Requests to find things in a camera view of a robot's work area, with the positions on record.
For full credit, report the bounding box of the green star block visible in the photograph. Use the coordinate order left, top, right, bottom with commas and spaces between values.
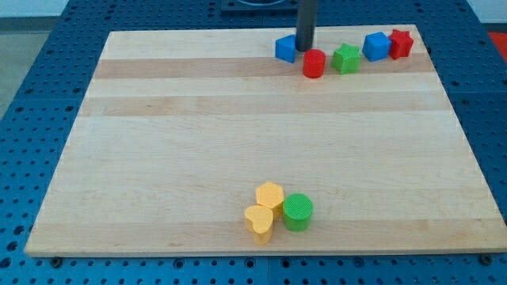
331, 44, 360, 74

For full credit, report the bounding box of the red star block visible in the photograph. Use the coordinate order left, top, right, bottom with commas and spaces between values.
388, 28, 414, 59

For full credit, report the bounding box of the yellow hexagon block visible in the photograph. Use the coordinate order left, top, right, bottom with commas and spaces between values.
255, 182, 284, 220

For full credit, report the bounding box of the light wooden board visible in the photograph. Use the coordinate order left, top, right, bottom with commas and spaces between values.
25, 25, 506, 257

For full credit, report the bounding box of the yellow heart block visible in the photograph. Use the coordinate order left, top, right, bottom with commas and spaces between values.
244, 205, 274, 245

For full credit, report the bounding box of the green cylinder block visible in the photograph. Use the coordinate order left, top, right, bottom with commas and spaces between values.
283, 193, 314, 232

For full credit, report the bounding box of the red cylinder block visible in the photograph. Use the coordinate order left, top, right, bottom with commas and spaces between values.
303, 49, 326, 78

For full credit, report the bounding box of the blue triangular block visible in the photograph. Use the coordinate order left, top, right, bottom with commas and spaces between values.
275, 35, 295, 63

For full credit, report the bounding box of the blue cube block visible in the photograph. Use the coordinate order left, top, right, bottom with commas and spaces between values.
362, 32, 391, 62

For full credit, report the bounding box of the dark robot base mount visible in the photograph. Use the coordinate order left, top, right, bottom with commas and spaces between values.
218, 0, 299, 14

